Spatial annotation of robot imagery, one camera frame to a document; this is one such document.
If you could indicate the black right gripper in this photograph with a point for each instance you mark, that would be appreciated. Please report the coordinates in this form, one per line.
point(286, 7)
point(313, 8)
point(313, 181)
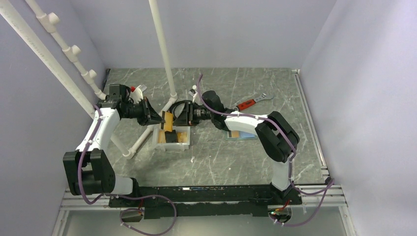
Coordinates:
point(184, 118)

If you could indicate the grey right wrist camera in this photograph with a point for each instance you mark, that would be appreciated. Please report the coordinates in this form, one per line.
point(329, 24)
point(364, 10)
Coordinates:
point(193, 90)

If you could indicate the white pvc pipe frame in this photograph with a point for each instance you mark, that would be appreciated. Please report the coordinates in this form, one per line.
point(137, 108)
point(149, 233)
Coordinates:
point(48, 69)

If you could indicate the dark card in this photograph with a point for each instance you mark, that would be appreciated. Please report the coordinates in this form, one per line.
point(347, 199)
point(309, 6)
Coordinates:
point(171, 136)

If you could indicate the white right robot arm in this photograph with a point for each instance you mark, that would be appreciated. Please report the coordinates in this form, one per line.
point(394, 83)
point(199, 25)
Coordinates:
point(276, 135)

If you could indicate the clear plastic tray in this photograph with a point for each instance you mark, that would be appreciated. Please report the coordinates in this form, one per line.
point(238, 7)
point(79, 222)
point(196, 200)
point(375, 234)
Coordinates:
point(158, 139)

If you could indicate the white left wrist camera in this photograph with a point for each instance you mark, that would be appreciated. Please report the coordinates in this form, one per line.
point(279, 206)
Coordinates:
point(136, 93)

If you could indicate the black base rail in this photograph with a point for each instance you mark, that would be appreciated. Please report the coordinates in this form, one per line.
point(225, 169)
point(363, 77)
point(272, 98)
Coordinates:
point(168, 201)

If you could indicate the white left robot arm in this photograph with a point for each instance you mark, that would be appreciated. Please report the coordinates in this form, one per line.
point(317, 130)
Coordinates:
point(87, 168)

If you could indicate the red handled adjustable wrench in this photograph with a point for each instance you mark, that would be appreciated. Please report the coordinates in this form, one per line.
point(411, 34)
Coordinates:
point(244, 105)

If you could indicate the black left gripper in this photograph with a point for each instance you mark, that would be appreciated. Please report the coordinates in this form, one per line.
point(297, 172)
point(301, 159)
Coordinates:
point(149, 116)

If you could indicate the orange credit card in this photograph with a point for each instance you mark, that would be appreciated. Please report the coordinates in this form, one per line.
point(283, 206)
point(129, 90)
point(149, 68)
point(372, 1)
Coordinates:
point(168, 121)

